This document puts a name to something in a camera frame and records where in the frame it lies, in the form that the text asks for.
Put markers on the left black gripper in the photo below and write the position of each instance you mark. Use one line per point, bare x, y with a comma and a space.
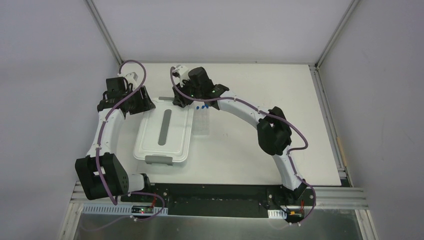
142, 102

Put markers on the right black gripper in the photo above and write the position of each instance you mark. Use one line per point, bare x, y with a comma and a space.
180, 98

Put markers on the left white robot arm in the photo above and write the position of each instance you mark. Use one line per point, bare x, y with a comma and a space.
100, 173

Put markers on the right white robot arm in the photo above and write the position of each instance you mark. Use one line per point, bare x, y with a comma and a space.
273, 130

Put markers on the clear test tube rack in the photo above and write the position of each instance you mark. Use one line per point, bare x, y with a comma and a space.
201, 122

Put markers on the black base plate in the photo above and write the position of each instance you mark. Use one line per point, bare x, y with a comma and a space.
222, 200

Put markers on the white slotted cable duct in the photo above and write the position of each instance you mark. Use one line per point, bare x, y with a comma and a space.
136, 210

